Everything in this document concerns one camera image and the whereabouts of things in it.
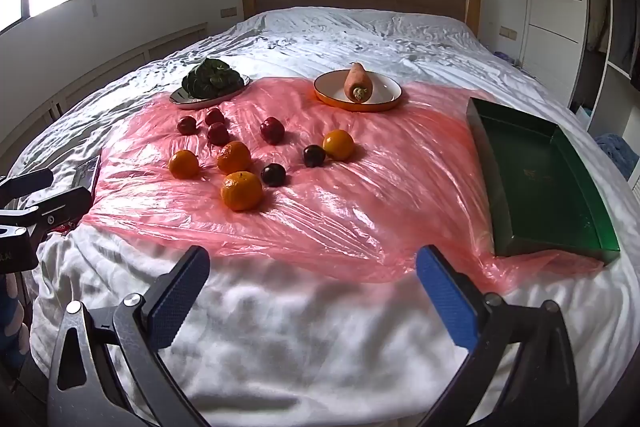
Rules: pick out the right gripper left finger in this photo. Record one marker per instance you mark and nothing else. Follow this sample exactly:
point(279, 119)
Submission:
point(169, 300)

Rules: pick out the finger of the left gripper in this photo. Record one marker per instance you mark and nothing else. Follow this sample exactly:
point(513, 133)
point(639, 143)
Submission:
point(14, 188)
point(61, 209)

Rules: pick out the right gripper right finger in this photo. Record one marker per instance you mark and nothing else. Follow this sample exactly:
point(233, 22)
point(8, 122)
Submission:
point(459, 304)

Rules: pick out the small orange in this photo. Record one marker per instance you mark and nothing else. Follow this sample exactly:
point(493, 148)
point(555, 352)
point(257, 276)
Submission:
point(183, 165)

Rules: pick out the large orange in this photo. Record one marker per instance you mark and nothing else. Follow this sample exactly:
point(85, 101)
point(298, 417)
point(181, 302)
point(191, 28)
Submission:
point(241, 190)

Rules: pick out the red apple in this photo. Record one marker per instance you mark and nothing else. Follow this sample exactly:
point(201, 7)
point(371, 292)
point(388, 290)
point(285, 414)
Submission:
point(272, 131)
point(187, 125)
point(218, 134)
point(214, 116)

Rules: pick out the dark plum front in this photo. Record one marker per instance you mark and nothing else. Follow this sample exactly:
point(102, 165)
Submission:
point(273, 175)

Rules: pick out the dark plum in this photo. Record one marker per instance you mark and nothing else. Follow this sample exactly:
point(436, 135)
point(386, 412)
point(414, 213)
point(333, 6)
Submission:
point(314, 156)
point(273, 175)

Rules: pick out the red apple top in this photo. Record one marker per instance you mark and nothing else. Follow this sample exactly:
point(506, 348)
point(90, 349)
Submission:
point(214, 116)

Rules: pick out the blue gloved hand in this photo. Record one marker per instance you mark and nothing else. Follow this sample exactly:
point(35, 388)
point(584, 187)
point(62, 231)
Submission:
point(14, 333)

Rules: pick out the green tray box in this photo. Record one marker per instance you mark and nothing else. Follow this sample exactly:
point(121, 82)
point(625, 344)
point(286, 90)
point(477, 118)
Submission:
point(541, 195)

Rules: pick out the patterned grey plate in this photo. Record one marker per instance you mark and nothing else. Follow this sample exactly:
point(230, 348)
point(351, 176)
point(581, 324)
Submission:
point(182, 100)

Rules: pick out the pink plastic sheet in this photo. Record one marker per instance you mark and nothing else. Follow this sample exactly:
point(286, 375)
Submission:
point(413, 180)

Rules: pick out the dark green leafy vegetable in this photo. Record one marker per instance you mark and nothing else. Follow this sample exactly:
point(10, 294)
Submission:
point(211, 79)

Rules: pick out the blue cloth on floor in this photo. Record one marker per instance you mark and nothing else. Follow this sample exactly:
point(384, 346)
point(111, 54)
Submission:
point(618, 150)

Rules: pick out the orange carrot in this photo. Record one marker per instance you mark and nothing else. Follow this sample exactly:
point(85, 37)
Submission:
point(358, 86)

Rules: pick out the orange rimmed white plate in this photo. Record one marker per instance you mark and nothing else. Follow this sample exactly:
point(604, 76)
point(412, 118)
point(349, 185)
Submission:
point(386, 93)

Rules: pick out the hanging clothes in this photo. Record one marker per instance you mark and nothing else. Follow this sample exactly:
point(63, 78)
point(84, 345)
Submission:
point(613, 30)

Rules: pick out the white wardrobe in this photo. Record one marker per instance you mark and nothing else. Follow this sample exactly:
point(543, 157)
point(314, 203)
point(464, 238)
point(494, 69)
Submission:
point(554, 52)

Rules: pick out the left wall socket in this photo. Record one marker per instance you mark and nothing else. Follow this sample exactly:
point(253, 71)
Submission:
point(228, 12)

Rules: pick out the wall socket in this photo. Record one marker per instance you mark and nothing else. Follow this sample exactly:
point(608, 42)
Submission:
point(228, 12)
point(508, 33)

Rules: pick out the right wall socket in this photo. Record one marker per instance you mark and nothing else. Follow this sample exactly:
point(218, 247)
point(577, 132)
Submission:
point(508, 33)

